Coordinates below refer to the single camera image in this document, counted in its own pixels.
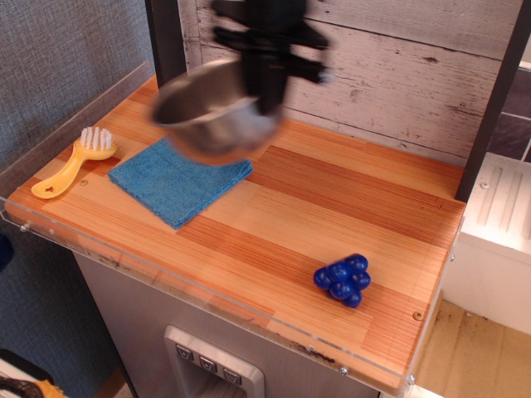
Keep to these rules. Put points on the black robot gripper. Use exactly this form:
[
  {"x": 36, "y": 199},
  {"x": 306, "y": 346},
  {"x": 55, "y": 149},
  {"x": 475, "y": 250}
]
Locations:
[{"x": 271, "y": 29}]

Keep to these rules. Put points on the steel bowl pan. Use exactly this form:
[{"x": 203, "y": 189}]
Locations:
[{"x": 211, "y": 118}]

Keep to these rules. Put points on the blue folded cloth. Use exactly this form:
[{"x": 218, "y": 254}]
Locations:
[{"x": 172, "y": 187}]

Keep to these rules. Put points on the yellow scrub brush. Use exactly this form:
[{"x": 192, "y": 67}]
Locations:
[{"x": 94, "y": 144}]

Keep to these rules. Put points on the blue plastic grape bunch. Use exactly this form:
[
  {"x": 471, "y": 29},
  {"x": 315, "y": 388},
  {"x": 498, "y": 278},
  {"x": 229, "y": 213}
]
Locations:
[{"x": 344, "y": 280}]

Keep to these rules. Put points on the grey toy fridge cabinet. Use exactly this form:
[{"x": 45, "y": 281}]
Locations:
[{"x": 138, "y": 316}]

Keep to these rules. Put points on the silver dispenser panel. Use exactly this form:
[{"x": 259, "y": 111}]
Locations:
[{"x": 211, "y": 367}]

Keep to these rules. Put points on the white toy sink counter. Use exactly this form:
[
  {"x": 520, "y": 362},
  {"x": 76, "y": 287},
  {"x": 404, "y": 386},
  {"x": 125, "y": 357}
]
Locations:
[{"x": 488, "y": 272}]

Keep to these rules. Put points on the clear acrylic edge guard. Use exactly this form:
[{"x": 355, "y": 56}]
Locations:
[{"x": 251, "y": 257}]

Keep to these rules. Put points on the yellow black object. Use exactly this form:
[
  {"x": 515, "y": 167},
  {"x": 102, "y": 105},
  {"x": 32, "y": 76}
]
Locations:
[{"x": 31, "y": 389}]

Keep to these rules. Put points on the dark left post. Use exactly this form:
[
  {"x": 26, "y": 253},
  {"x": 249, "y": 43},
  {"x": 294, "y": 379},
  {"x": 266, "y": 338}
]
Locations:
[{"x": 166, "y": 38}]

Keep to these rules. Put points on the dark post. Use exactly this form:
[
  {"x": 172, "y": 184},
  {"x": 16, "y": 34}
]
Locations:
[
  {"x": 166, "y": 38},
  {"x": 513, "y": 55}
]

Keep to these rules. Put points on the dark right post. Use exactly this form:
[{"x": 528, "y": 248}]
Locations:
[{"x": 513, "y": 55}]

